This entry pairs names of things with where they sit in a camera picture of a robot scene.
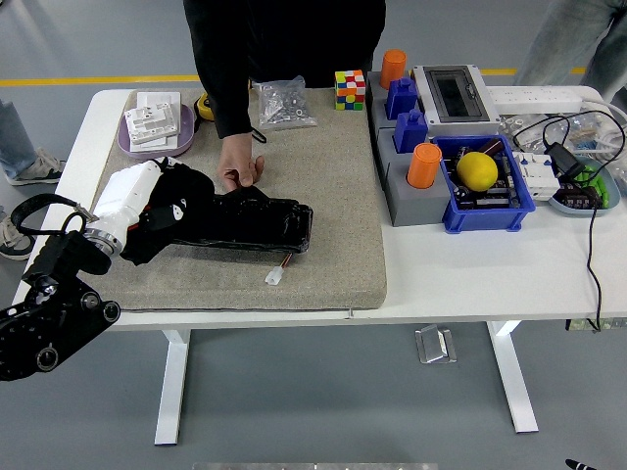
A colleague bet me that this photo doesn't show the person's right hand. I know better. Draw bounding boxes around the person's right hand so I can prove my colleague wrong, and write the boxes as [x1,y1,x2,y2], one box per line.
[217,132,265,192]

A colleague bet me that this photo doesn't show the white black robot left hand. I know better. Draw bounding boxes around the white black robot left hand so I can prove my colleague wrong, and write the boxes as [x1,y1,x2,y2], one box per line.
[90,156,192,235]

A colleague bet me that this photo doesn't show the black panel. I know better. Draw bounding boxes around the black panel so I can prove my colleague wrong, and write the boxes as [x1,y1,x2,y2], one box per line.
[166,188,314,256]

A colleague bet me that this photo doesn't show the purple oval tray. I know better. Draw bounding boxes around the purple oval tray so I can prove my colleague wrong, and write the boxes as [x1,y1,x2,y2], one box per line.
[117,102,197,162]

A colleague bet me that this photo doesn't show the yellow tape measure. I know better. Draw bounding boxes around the yellow tape measure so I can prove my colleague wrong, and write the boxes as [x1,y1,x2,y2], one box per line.
[192,92,216,122]

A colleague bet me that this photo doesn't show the white socket module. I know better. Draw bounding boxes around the white socket module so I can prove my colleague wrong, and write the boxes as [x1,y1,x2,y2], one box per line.
[122,103,178,146]

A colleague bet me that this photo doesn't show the clear bag of screws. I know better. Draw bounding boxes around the clear bag of screws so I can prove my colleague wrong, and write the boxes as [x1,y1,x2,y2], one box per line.
[250,74,318,131]

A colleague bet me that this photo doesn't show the grey-brown mat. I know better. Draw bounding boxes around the grey-brown mat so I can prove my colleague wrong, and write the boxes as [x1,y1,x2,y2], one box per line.
[80,87,388,313]

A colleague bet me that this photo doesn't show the white table leg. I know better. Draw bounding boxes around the white table leg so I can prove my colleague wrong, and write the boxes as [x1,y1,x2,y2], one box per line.
[154,328,192,447]
[486,320,540,435]

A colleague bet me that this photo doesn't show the person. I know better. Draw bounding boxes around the person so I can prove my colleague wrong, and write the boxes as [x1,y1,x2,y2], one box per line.
[513,0,627,102]
[182,0,387,140]
[0,97,65,261]

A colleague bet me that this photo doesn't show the colourful puzzle cube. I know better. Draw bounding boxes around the colourful puzzle cube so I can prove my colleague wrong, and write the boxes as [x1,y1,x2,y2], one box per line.
[334,69,367,112]

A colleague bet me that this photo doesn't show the green patterned object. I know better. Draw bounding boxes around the green patterned object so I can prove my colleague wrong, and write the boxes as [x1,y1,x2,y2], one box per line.
[566,317,627,333]

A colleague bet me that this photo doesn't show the blue plastic block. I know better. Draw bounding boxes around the blue plastic block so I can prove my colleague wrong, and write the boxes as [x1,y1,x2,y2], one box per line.
[394,109,429,155]
[384,76,419,121]

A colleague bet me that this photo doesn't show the orange plastic cylinder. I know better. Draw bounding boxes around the orange plastic cylinder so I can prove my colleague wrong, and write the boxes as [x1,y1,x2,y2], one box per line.
[379,48,409,90]
[406,142,444,189]

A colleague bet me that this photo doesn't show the grey block holder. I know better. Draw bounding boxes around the grey block holder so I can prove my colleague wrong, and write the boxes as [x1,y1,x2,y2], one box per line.
[375,126,455,228]

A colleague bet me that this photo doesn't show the metal floor plate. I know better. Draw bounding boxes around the metal floor plate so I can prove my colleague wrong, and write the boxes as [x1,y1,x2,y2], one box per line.
[414,324,458,364]

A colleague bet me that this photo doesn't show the grey electrical box with window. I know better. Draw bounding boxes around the grey electrical box with window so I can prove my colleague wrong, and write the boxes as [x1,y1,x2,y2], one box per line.
[410,64,502,138]

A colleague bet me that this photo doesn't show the yellow ball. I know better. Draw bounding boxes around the yellow ball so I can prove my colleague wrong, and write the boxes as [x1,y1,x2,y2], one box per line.
[456,151,500,192]

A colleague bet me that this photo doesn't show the blue plastic bin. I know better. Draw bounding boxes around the blue plastic bin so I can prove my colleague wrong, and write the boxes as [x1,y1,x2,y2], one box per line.
[430,134,537,234]

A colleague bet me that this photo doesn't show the light blue dish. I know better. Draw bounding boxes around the light blue dish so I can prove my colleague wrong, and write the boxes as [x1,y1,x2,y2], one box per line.
[547,159,621,218]

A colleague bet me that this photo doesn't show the black circuit board pieces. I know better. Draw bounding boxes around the black circuit board pieces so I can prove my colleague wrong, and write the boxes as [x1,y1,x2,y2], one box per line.
[448,144,523,212]

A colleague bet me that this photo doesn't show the dark terminal blocks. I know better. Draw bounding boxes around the dark terminal blocks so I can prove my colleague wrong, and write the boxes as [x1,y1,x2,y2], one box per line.
[557,180,602,210]

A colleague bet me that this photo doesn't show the green plastic connectors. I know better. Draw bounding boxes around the green plastic connectors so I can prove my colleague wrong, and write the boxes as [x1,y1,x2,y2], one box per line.
[575,164,613,207]

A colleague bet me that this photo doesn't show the clear bag of white rings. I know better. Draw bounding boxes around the clear bag of white rings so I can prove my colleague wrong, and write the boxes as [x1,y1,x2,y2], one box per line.
[499,113,545,148]

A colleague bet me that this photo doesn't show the white circuit breaker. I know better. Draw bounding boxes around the white circuit breaker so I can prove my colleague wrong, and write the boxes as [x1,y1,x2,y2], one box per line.
[511,150,560,202]

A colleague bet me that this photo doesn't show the white power strip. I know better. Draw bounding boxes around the white power strip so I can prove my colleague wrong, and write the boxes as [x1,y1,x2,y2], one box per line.
[484,86,584,115]

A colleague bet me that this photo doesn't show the black power adapter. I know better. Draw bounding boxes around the black power adapter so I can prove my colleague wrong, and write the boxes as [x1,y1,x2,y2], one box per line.
[544,141,587,180]

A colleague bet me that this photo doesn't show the clear bag of small parts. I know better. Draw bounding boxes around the clear bag of small parts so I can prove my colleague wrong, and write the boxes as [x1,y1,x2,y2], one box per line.
[543,110,627,163]

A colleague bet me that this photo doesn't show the white wall plate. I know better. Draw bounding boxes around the white wall plate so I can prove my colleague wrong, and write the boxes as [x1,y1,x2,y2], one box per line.
[127,134,180,154]

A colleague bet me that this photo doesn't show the flat white switch plate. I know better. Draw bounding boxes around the flat white switch plate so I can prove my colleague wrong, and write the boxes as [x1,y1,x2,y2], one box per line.
[134,91,173,112]

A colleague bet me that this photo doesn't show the white connector plug with wires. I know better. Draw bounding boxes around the white connector plug with wires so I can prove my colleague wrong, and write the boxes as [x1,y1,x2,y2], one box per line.
[264,253,296,287]

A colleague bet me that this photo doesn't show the black cable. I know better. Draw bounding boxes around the black cable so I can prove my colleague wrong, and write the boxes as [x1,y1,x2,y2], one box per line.
[511,110,627,334]

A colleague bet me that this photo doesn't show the white power cord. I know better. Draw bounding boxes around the white power cord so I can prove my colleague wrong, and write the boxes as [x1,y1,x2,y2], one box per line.
[580,95,627,148]

